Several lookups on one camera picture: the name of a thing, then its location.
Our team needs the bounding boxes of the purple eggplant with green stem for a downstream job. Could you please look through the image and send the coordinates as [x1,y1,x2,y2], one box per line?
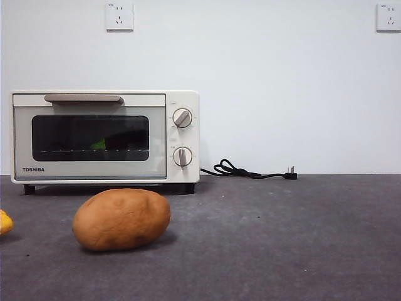
[90,130,148,151]

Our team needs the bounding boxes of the glass oven door with handle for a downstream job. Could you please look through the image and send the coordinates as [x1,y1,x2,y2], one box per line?
[13,93,167,181]

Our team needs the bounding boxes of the white toaster oven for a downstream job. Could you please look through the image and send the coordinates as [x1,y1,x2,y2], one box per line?
[11,90,200,195]

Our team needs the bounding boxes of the beige round oven knob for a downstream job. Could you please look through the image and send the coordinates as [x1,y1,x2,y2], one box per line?
[172,146,193,170]
[172,108,193,129]

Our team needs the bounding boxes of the brown potato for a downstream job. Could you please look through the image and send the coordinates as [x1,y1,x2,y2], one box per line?
[72,187,172,251]

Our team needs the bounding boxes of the yellow fruit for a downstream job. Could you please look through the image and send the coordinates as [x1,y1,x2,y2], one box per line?
[0,209,14,236]

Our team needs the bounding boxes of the black power cord with plug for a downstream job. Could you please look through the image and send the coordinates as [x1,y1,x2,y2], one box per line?
[200,159,298,181]

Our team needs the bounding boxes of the metal wire oven rack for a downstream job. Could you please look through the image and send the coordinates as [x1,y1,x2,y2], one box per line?
[34,148,148,154]

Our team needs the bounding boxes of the white wall socket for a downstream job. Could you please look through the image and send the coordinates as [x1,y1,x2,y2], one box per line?
[376,3,401,33]
[105,3,134,32]

